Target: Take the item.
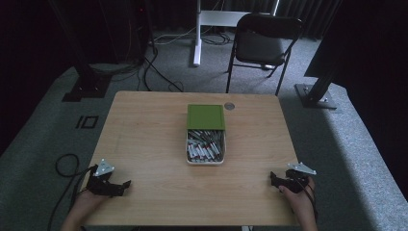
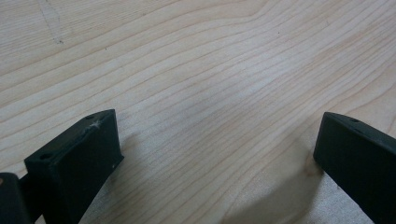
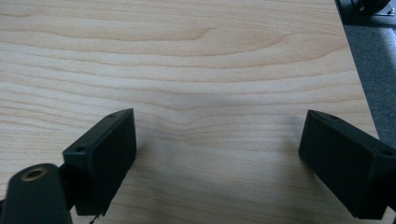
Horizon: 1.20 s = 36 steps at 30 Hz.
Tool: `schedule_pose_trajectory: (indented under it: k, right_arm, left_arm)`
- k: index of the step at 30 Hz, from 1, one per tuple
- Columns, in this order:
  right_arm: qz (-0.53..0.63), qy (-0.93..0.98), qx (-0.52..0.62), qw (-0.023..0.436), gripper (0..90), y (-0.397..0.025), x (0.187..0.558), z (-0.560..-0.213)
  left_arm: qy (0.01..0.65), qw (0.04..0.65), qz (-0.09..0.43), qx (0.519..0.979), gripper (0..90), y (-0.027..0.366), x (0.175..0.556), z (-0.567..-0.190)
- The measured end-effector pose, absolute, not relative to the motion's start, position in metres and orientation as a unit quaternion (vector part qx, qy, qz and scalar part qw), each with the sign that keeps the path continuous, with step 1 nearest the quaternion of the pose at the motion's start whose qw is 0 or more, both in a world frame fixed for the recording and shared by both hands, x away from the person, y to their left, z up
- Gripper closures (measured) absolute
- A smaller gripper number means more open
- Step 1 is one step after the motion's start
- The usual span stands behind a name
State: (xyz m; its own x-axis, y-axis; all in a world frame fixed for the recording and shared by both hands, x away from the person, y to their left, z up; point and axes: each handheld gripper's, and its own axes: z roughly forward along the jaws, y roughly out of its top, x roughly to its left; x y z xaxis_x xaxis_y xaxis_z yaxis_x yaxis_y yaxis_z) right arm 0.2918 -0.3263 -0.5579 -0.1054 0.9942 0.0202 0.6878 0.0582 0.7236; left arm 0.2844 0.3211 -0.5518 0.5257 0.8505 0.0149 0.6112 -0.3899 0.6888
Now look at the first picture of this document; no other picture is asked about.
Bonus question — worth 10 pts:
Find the white desk frame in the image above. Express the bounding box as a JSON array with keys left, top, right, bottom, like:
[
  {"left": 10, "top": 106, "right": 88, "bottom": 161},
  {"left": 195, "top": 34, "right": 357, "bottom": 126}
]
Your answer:
[{"left": 191, "top": 0, "right": 281, "bottom": 67}]

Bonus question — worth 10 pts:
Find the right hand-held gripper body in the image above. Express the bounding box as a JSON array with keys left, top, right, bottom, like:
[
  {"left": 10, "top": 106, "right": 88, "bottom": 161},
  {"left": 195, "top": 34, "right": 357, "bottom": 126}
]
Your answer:
[{"left": 284, "top": 162, "right": 318, "bottom": 194}]

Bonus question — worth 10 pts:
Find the person's left hand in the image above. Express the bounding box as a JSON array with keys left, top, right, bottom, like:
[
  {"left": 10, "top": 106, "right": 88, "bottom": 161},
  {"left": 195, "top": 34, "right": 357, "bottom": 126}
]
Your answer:
[{"left": 71, "top": 188, "right": 109, "bottom": 217}]

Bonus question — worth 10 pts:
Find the black metal stand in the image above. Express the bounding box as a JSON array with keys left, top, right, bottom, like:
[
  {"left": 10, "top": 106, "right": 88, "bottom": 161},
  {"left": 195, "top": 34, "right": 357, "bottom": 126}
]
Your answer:
[{"left": 47, "top": 0, "right": 113, "bottom": 103}]

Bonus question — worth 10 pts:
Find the white floor cable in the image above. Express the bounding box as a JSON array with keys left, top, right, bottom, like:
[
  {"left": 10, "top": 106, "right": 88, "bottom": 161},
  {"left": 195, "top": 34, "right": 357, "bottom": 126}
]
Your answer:
[{"left": 153, "top": 25, "right": 198, "bottom": 46}]

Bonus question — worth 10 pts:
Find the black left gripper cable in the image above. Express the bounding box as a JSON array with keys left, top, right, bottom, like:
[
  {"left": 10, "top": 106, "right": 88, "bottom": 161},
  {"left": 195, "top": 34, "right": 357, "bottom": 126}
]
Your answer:
[{"left": 47, "top": 153, "right": 99, "bottom": 231}]

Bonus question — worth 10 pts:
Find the green sliding box lid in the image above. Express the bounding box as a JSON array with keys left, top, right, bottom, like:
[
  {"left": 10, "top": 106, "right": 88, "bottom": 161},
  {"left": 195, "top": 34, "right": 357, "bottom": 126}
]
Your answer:
[{"left": 186, "top": 103, "right": 226, "bottom": 131}]

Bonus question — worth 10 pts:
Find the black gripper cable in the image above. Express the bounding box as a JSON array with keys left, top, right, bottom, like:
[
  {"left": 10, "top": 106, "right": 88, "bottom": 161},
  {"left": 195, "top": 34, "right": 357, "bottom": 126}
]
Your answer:
[
  {"left": 296, "top": 174, "right": 319, "bottom": 223},
  {"left": 47, "top": 153, "right": 99, "bottom": 231}
]

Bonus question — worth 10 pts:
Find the dark equipment tower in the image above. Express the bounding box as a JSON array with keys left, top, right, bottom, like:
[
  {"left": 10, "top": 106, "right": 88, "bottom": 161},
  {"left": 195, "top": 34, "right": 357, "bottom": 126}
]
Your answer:
[{"left": 95, "top": 0, "right": 157, "bottom": 65}]

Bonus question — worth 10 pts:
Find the black stand with base plate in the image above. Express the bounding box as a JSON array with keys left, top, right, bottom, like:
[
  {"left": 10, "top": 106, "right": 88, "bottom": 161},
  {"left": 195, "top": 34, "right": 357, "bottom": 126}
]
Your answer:
[{"left": 293, "top": 0, "right": 344, "bottom": 111}]

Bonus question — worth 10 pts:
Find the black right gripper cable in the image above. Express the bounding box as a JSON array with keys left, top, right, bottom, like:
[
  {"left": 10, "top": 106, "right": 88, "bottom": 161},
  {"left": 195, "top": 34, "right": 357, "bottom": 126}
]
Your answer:
[{"left": 296, "top": 174, "right": 319, "bottom": 223}]

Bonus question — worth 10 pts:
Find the pile of pens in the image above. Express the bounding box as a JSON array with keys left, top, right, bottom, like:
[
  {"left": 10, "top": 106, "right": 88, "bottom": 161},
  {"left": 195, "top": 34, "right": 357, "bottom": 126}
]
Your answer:
[{"left": 187, "top": 129, "right": 225, "bottom": 163}]

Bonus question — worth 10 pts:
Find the person's right hand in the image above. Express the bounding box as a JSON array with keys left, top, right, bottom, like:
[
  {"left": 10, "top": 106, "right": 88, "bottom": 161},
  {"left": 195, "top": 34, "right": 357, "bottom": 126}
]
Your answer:
[{"left": 278, "top": 176, "right": 318, "bottom": 222}]

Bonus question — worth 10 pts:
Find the black floor cable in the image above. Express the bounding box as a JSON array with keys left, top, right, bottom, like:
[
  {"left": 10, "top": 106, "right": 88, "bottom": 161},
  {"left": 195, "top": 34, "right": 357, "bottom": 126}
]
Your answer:
[{"left": 136, "top": 47, "right": 185, "bottom": 93}]

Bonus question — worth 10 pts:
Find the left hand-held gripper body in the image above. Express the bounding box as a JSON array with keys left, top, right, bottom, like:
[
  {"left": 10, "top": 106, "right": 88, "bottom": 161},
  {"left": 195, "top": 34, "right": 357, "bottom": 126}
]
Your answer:
[{"left": 85, "top": 158, "right": 125, "bottom": 197}]

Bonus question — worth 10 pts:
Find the black folding chair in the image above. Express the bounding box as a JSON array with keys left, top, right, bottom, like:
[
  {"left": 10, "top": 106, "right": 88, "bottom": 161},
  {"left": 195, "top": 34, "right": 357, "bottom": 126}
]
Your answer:
[{"left": 224, "top": 13, "right": 304, "bottom": 97}]

